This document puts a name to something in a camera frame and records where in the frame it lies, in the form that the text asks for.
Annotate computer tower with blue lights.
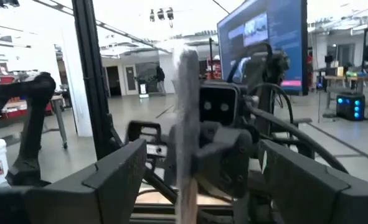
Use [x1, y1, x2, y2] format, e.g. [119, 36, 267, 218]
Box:
[336, 92, 366, 121]

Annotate monitor with blue screen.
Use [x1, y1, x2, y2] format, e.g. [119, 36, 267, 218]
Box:
[217, 0, 309, 96]

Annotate ceiling track spotlights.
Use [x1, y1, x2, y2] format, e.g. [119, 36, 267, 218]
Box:
[149, 7, 175, 22]

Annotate black aluminium rig frame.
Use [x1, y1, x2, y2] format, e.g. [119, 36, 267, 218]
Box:
[31, 0, 234, 224]

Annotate grey metal table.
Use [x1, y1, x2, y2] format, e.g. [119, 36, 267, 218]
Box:
[0, 74, 68, 149]

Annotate person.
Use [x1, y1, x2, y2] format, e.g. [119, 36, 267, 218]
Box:
[155, 65, 166, 96]

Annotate black comb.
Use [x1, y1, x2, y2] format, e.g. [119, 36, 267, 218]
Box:
[173, 46, 202, 224]

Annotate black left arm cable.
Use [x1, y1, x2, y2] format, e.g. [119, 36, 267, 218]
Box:
[247, 82, 349, 175]

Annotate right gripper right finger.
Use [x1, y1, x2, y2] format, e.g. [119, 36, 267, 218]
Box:
[258, 139, 368, 224]

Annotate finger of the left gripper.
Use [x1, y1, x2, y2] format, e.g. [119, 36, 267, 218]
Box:
[126, 120, 169, 169]
[191, 126, 253, 199]

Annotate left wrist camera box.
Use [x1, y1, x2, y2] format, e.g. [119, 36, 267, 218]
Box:
[199, 81, 240, 127]

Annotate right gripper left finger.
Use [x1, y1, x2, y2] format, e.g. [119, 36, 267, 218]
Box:
[0, 139, 148, 224]

